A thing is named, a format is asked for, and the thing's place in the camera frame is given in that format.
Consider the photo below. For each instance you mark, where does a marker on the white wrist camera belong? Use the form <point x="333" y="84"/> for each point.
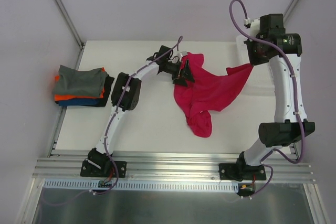
<point x="251" y="23"/>
<point x="177" y="58"/>

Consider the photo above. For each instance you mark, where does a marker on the blue folded t shirt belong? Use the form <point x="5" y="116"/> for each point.
<point x="78" y="102"/>

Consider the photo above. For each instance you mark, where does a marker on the aluminium mounting rail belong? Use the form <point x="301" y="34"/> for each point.
<point x="170" y="166"/>

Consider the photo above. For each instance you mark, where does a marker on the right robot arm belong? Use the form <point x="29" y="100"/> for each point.
<point x="268" y="42"/>

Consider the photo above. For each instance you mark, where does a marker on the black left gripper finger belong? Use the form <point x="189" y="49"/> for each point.
<point x="186" y="72"/>
<point x="180" y="82"/>

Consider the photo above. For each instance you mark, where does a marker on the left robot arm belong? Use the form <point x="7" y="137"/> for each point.
<point x="125" y="97"/>

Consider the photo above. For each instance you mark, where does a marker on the white plastic basket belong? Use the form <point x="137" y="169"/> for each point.
<point x="260" y="81"/>

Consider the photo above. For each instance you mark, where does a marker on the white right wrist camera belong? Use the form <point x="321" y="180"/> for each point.
<point x="251" y="23"/>

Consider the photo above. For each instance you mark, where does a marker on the orange folded t shirt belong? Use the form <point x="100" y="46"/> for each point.
<point x="78" y="95"/>

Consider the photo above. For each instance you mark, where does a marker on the black folded t shirt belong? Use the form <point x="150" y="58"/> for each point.
<point x="101" y="102"/>

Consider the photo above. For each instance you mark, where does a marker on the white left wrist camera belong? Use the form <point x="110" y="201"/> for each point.
<point x="177" y="58"/>

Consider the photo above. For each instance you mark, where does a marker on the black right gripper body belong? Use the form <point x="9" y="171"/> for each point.
<point x="252" y="57"/>

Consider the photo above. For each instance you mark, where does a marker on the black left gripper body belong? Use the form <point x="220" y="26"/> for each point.
<point x="180" y="72"/>

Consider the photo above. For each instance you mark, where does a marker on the pink t shirt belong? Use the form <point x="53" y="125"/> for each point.
<point x="208" y="92"/>

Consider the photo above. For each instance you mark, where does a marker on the white slotted cable duct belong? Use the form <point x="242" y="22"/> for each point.
<point x="226" y="187"/>

